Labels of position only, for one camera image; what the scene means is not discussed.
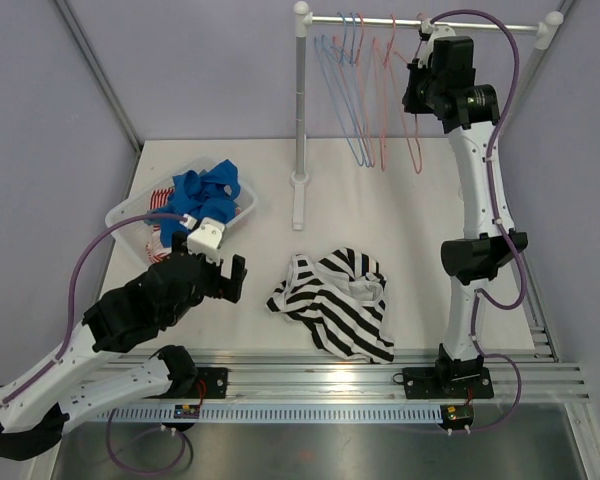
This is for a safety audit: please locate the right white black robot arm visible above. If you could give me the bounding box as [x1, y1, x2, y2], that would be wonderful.
[402, 27, 528, 400]

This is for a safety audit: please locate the black white striped tank top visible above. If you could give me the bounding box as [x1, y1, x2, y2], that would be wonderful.
[266, 247, 395, 364]

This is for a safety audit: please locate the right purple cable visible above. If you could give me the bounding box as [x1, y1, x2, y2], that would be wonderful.
[427, 9, 527, 434]

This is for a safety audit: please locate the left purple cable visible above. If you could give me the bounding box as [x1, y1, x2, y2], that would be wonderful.
[0, 212, 196, 474]

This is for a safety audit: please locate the pink hanger of green top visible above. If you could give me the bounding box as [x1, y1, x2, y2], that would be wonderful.
[345, 13, 376, 165]

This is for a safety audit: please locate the pink hanger of black top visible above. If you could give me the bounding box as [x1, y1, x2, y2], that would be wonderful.
[393, 39, 424, 175]

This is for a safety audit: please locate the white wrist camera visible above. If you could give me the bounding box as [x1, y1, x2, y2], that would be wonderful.
[415, 18, 456, 69]
[180, 215, 226, 265]

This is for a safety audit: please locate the light blue hanger of teal top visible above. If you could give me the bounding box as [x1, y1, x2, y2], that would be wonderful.
[313, 34, 352, 153]

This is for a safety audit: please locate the royal blue tank top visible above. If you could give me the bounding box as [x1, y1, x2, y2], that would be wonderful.
[149, 159, 241, 224]

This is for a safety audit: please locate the pink hanger of red top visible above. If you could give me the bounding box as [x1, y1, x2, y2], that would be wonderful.
[371, 16, 396, 171]

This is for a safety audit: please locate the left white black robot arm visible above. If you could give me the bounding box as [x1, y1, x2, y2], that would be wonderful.
[0, 235, 247, 461]

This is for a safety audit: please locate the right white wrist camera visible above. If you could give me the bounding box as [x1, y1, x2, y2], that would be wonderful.
[415, 18, 456, 69]

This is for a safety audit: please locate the white slotted cable duct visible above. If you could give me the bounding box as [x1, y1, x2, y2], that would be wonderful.
[97, 404, 442, 424]

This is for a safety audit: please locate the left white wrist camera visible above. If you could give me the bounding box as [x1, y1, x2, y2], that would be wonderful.
[180, 215, 226, 265]

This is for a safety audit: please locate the red striped tank top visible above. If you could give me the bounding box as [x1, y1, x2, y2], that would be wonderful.
[145, 187, 242, 264]

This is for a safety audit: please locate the purple cable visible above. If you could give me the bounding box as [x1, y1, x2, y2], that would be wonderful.
[0, 212, 196, 474]
[427, 9, 527, 434]

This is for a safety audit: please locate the clothes rack with metal rod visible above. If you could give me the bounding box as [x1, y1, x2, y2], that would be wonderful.
[291, 1, 570, 231]

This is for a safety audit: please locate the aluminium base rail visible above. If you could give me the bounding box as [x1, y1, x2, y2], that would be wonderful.
[97, 349, 591, 404]

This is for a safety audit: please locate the white plastic basket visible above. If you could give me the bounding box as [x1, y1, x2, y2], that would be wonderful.
[105, 156, 257, 266]

